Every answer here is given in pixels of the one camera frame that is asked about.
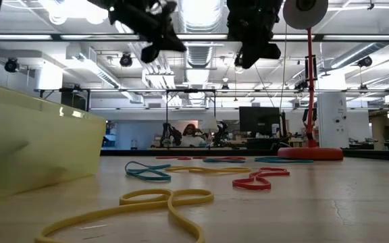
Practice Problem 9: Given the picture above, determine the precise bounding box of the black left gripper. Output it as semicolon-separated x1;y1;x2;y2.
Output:
108;0;188;64

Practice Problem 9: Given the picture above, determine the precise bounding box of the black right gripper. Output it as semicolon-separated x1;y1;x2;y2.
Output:
226;0;283;70

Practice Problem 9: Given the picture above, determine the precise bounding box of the red rubber band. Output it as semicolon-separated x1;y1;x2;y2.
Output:
192;155;247;161
155;155;192;161
232;167;291;192

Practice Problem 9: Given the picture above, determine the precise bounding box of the yellow rubber band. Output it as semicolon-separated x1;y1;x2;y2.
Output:
34;188;215;243
165;165;252;176

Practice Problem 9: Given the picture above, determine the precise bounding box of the yellow translucent plastic bin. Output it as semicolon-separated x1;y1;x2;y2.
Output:
0;80;107;203

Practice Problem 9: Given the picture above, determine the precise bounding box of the black monitor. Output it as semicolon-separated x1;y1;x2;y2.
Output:
238;106;282;134

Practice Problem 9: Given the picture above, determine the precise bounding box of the white distant lamp shade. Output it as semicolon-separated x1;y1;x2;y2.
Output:
199;116;219;133

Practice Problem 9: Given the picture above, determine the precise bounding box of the person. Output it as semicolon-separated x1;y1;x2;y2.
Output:
180;123;205;148

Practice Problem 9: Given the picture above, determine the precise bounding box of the white pillar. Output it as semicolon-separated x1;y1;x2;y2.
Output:
317;91;348;149

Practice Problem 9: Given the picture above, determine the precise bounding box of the blue storage shelf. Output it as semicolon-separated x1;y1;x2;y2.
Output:
101;121;118;149

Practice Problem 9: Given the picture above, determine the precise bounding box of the red desk lamp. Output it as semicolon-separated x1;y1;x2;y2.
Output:
277;0;344;161

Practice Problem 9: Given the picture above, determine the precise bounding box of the silver ventilation duct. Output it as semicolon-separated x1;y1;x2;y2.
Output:
177;0;224;70

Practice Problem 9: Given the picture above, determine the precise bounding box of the black distant station frame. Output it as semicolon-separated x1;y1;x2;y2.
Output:
165;88;217;149

